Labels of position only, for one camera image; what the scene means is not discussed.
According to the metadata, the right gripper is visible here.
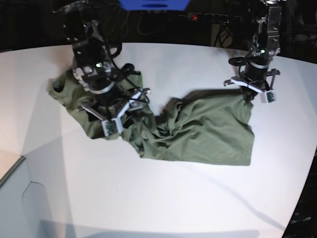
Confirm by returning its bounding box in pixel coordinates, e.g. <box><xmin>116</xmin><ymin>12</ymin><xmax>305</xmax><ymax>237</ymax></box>
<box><xmin>91</xmin><ymin>84</ymin><xmax>129</xmax><ymax>119</ymax></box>

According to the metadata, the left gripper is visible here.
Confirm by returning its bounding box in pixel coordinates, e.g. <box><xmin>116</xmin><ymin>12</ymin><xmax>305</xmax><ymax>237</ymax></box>
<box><xmin>241</xmin><ymin>63</ymin><xmax>269</xmax><ymax>99</ymax></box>

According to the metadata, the green t-shirt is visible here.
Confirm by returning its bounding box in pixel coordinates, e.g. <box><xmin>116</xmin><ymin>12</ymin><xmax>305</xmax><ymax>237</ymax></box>
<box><xmin>49</xmin><ymin>70</ymin><xmax>255</xmax><ymax>166</ymax></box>

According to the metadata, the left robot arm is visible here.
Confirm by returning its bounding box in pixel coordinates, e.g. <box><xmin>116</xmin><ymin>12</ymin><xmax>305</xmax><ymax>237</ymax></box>
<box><xmin>224</xmin><ymin>0</ymin><xmax>282</xmax><ymax>104</ymax></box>

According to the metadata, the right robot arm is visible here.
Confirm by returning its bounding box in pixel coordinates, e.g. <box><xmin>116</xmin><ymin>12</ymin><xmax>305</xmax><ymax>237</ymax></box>
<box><xmin>51</xmin><ymin>0</ymin><xmax>135</xmax><ymax>119</ymax></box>

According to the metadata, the black power strip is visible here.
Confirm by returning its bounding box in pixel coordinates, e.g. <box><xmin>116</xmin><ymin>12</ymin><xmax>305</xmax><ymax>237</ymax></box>
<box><xmin>186</xmin><ymin>12</ymin><xmax>230</xmax><ymax>24</ymax></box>

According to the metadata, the blue plastic bin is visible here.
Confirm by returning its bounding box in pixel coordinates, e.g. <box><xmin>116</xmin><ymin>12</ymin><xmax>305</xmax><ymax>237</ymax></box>
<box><xmin>119</xmin><ymin>0</ymin><xmax>190</xmax><ymax>11</ymax></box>

